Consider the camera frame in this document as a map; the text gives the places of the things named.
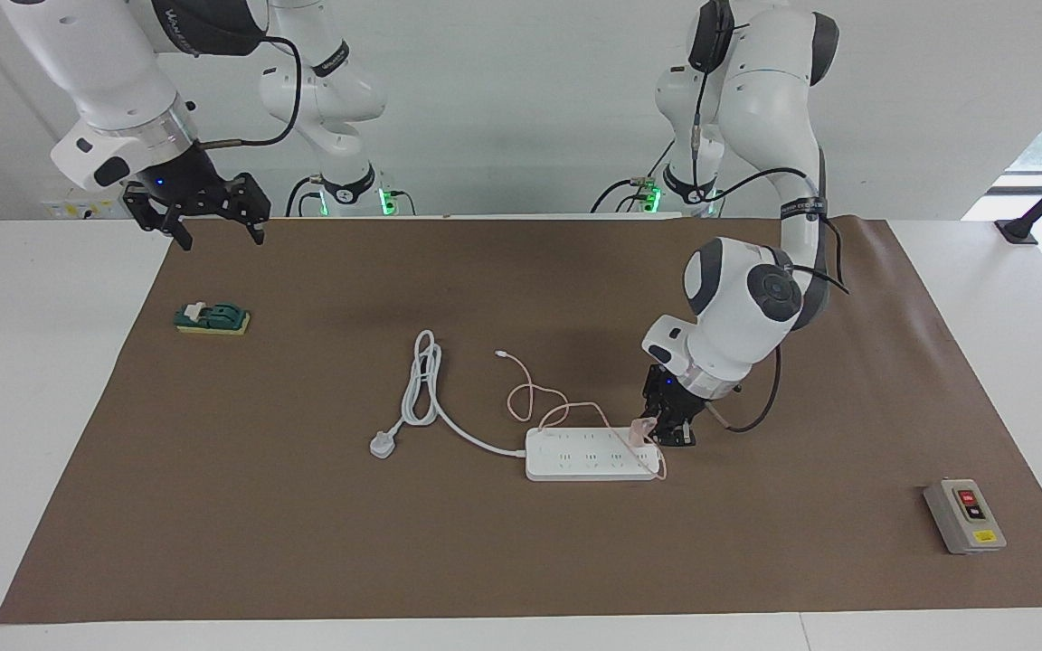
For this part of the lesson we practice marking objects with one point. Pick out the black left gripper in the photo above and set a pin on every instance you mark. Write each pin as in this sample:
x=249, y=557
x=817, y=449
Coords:
x=673, y=393

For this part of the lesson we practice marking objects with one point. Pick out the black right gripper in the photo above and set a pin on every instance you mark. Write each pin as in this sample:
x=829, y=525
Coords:
x=184, y=181

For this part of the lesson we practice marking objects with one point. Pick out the pink charger adapter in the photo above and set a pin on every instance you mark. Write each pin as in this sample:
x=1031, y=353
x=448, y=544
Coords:
x=640, y=432

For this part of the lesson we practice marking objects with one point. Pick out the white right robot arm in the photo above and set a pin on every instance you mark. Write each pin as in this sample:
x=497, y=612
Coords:
x=96, y=54

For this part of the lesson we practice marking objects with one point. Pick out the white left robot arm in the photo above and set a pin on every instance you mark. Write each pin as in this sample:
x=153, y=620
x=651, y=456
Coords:
x=743, y=298

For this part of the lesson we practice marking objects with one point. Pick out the white power strip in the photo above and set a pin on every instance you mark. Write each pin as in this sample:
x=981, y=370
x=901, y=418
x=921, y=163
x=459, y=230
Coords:
x=575, y=463

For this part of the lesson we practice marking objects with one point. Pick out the brown table mat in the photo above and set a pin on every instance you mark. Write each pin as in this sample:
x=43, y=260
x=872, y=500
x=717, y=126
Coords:
x=485, y=561

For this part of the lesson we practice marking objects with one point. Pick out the green knife switch yellow base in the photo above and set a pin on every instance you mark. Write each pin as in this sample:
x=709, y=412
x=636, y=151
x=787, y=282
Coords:
x=213, y=318

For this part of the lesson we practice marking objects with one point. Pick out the white wall socket box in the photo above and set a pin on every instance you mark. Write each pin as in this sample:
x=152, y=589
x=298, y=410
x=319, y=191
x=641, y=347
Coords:
x=78, y=210

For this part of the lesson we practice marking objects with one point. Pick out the grey on-off switch box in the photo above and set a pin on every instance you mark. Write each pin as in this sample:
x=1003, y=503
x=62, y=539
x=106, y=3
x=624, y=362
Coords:
x=964, y=517

